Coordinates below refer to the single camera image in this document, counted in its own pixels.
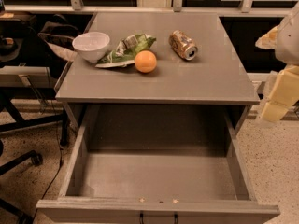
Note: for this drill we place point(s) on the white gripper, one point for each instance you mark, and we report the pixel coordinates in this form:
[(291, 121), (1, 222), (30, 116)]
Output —
[(289, 42)]

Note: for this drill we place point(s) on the orange soda can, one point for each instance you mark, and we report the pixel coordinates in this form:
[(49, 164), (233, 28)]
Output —
[(183, 45)]

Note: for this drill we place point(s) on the grey cabinet with counter top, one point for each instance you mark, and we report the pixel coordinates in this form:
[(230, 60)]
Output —
[(215, 76)]

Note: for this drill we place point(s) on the open grey top drawer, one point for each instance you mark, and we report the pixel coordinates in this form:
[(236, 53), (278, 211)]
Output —
[(157, 164)]

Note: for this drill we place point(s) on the orange round fruit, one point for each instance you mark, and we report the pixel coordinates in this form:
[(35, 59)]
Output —
[(145, 61)]

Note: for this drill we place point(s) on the green crumpled chip bag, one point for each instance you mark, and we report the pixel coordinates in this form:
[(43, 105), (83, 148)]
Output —
[(124, 54)]

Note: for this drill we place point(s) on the white ceramic bowl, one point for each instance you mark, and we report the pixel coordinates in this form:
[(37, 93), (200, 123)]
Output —
[(91, 46)]

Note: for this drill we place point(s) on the dark bag with white lining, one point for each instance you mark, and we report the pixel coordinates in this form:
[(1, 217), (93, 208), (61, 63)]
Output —
[(59, 34)]

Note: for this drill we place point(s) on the grey bench at left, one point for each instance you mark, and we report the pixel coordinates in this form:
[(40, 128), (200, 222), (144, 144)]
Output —
[(18, 76)]

